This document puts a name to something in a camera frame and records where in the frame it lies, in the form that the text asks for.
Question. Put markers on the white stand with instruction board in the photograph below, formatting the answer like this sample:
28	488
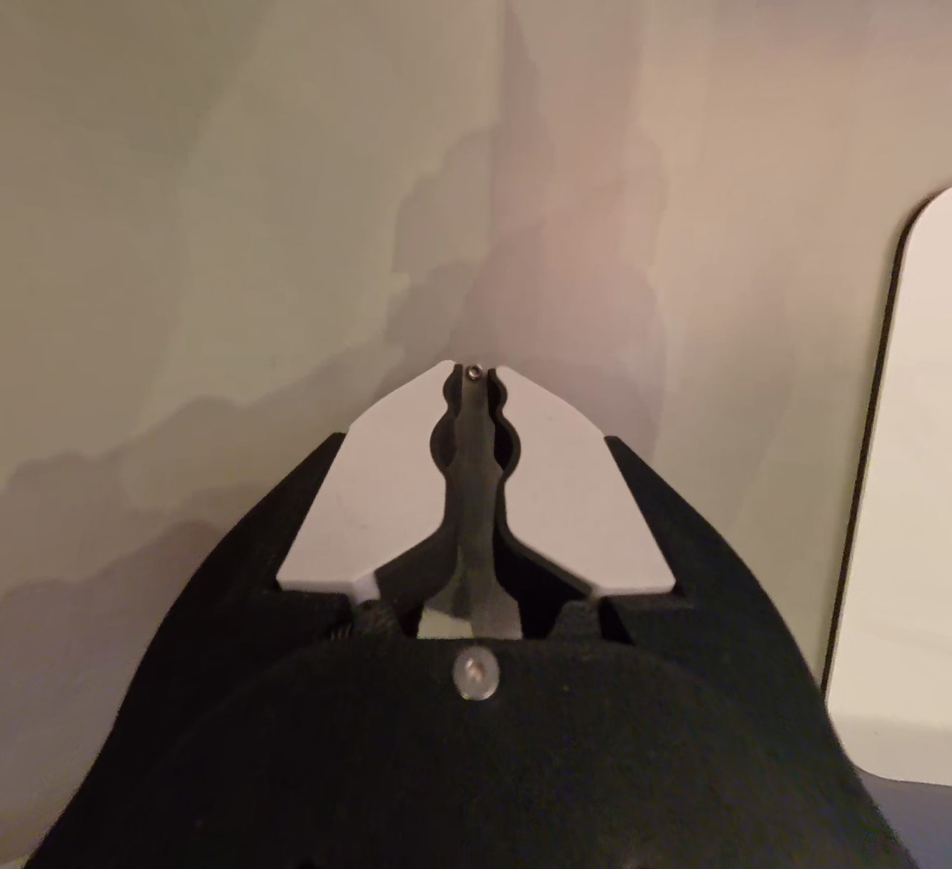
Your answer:
907	475

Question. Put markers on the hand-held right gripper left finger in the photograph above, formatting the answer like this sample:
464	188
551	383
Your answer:
372	497

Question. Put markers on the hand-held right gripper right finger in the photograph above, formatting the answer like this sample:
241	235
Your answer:
580	504

